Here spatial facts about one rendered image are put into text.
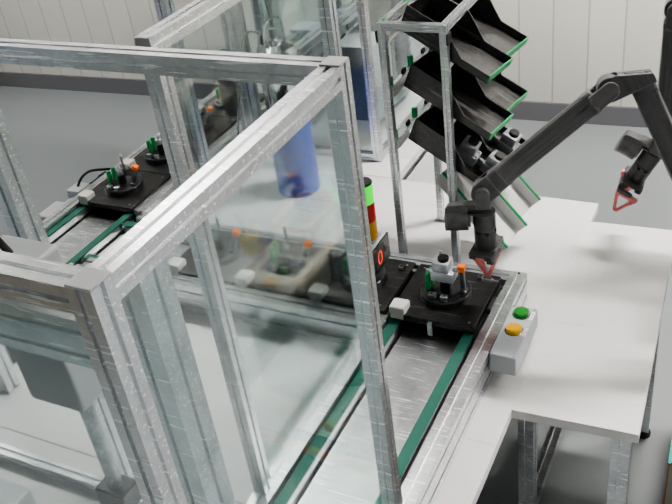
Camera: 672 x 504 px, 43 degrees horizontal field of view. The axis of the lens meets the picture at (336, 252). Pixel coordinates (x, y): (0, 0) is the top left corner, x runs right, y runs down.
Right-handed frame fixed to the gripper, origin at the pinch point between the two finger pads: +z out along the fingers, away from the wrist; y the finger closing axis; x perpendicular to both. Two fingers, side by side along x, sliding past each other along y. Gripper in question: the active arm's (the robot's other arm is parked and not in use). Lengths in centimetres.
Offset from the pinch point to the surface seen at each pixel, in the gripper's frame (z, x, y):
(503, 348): 9.7, 8.7, 17.0
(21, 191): -65, -63, 78
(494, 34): -48, -9, -45
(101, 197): 6, -150, -20
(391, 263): 8.3, -32.3, -9.1
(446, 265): -2.8, -10.4, 2.7
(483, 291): 8.9, -2.7, -3.3
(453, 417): 9.2, 4.6, 43.7
